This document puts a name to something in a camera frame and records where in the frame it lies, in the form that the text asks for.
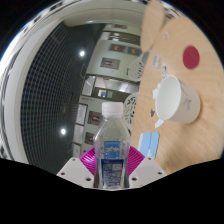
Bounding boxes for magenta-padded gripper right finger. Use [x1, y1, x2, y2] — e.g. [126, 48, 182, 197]
[124, 146, 167, 189]

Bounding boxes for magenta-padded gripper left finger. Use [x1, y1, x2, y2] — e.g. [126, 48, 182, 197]
[56, 148, 101, 189]

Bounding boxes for clear plastic water bottle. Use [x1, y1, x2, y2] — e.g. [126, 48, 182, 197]
[93, 101, 131, 190]

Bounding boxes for dark star-shaped paper cutout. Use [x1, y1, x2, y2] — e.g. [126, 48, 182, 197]
[149, 108, 158, 120]

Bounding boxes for white ceramic mug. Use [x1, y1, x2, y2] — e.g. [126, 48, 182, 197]
[154, 74, 202, 125]

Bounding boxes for dark green door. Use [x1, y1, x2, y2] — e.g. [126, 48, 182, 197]
[91, 85, 139, 101]

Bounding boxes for round ceiling lights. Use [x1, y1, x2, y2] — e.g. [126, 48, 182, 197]
[59, 49, 87, 136]

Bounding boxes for flat round red coaster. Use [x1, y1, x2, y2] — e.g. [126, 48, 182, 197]
[182, 45, 201, 70]

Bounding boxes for row of framed wall portraits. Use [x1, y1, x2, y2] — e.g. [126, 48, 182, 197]
[71, 41, 143, 158]

